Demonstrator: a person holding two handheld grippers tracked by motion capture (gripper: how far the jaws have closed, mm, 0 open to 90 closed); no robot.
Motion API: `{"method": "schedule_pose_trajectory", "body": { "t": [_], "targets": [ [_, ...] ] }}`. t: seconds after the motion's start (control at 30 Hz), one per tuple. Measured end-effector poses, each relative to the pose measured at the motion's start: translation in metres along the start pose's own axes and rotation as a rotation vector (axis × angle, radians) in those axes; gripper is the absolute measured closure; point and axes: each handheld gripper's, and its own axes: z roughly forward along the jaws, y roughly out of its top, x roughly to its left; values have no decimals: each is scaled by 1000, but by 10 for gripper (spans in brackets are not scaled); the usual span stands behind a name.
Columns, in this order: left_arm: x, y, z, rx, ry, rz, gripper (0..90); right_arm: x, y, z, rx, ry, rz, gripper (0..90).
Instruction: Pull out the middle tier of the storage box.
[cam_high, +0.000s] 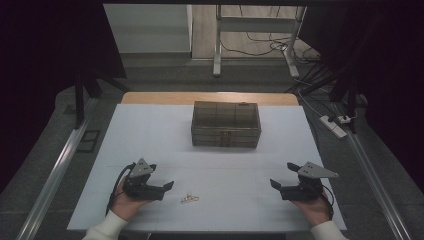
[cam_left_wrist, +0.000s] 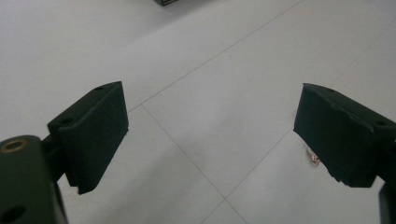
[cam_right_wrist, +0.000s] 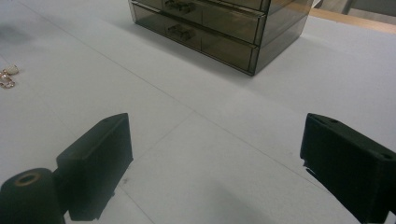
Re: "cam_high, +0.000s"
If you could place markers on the aluminium rail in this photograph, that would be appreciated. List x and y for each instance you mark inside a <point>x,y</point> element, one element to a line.
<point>55,176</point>
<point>376,186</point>

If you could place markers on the black stand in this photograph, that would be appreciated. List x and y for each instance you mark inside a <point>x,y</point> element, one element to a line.
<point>350,90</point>
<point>79,100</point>

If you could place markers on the person's right hand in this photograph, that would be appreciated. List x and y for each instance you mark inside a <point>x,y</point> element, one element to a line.
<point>313,210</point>

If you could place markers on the white cabinet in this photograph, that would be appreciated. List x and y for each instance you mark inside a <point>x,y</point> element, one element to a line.
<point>150,30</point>

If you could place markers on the person's left hand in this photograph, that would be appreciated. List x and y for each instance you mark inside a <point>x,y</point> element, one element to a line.
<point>128,203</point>

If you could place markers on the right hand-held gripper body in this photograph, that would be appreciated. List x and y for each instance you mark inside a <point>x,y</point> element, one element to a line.
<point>308,186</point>

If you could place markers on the black floor outlet plate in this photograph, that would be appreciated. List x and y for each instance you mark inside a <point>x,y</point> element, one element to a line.
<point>88,140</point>

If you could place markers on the white table mat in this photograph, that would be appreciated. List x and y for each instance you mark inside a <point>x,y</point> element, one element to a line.
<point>160,140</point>

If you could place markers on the white power strip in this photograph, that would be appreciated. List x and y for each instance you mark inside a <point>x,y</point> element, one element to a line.
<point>332,126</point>

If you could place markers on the clear brown drawer box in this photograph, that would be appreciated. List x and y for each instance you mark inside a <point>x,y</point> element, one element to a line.
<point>226,125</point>

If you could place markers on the white metal desk frame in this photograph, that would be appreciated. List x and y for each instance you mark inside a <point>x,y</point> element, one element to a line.
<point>217,40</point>

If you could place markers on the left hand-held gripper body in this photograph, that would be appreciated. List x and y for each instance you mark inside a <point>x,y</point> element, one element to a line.
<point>141,181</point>

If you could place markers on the white plug adapter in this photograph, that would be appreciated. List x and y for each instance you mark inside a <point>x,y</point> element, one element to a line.
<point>345,118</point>

